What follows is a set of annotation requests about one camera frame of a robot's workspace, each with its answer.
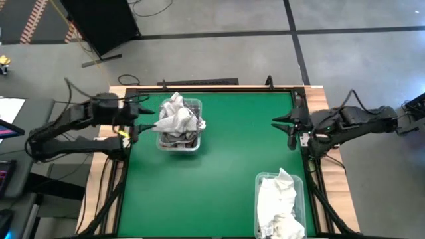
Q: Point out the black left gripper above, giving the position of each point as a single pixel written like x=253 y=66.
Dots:
x=131 y=116

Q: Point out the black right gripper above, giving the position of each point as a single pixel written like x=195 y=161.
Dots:
x=302 y=119

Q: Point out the light grey fine-checked towel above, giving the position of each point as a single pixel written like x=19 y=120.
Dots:
x=177 y=119

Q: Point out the clear square plastic container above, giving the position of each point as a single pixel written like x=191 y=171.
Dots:
x=179 y=149

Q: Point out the white waffle towel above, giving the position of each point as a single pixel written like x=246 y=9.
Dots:
x=275 y=196

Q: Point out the clear long plastic container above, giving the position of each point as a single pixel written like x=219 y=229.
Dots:
x=301 y=196

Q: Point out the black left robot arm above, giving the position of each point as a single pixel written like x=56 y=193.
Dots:
x=83 y=146

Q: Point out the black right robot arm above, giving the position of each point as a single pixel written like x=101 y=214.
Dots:
x=358 y=119

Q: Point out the black flat strip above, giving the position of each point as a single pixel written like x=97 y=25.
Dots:
x=206 y=81

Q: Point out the green table mat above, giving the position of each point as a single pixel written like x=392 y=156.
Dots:
x=225 y=186

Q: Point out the black board on stand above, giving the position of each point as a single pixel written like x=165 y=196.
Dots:
x=99 y=23

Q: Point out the grey desk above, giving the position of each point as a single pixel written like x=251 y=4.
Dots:
x=30 y=113

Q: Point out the white paper sheet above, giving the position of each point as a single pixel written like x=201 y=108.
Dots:
x=10 y=109

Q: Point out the computer monitor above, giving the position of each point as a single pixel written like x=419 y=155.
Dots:
x=8 y=131

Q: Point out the keyboard with coloured lights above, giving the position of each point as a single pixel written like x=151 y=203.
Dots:
x=5 y=179

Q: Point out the small yellow black device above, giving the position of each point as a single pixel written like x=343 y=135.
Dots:
x=4 y=60

